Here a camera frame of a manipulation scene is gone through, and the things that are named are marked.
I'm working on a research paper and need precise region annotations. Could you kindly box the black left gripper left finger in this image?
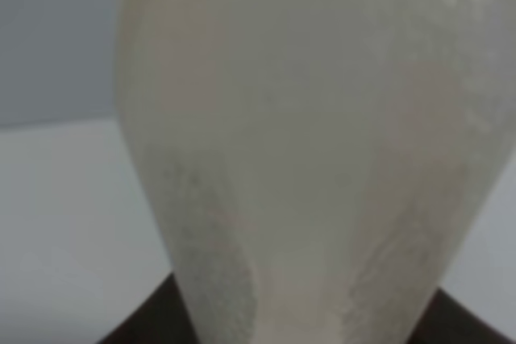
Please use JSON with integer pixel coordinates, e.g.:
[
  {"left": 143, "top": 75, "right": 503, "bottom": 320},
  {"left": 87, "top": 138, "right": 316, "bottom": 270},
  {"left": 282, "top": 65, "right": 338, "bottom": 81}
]
[{"left": 100, "top": 273, "right": 199, "bottom": 344}]

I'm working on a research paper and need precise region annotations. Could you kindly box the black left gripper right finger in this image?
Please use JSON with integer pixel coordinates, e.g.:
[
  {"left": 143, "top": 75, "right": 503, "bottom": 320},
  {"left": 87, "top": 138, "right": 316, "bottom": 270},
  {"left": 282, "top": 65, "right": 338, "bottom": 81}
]
[{"left": 407, "top": 288, "right": 515, "bottom": 344}]

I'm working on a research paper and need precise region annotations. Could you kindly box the clear plastic drink bottle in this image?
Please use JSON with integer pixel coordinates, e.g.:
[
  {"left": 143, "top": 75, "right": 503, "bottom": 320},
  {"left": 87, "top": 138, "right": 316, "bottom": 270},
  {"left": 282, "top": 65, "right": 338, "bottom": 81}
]
[{"left": 116, "top": 0, "right": 515, "bottom": 343}]

